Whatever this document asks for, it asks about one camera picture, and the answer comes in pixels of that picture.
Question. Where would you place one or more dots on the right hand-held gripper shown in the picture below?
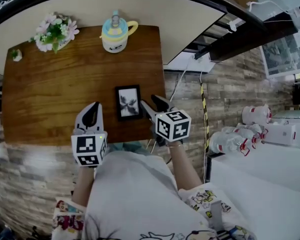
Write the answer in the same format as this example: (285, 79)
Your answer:
(173, 126)

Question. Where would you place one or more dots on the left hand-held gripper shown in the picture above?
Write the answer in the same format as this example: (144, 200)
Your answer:
(88, 147)

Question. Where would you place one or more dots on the black picture frame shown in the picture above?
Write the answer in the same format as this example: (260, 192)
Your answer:
(129, 103)

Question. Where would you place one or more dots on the person's left forearm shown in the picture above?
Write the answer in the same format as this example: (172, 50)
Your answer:
(83, 184)

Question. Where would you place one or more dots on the person's right forearm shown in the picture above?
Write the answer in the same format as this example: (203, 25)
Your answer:
(182, 166)

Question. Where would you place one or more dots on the person's teal trousers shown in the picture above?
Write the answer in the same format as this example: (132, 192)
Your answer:
(126, 147)

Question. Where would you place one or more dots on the brown wooden table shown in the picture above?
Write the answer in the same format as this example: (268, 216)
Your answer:
(52, 84)

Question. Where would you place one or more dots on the white paper sheet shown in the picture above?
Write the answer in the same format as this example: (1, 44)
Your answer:
(197, 62)

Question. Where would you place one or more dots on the person's white cartoon print shirt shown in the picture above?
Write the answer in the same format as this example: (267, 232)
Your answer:
(135, 196)

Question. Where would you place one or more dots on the black framed beige partition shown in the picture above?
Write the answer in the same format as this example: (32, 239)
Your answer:
(165, 16)

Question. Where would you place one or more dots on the pink flower pot plant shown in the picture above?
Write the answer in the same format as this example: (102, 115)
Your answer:
(55, 32)

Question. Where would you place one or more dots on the small white potted plant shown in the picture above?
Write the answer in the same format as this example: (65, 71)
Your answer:
(16, 55)

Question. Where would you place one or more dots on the white power adapter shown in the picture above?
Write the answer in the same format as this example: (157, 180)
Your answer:
(234, 24)

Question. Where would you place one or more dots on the dark wooden shelf beam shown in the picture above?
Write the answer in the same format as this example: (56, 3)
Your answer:
(250, 41)

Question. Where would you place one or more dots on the white counter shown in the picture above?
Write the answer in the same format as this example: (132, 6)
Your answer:
(265, 184)

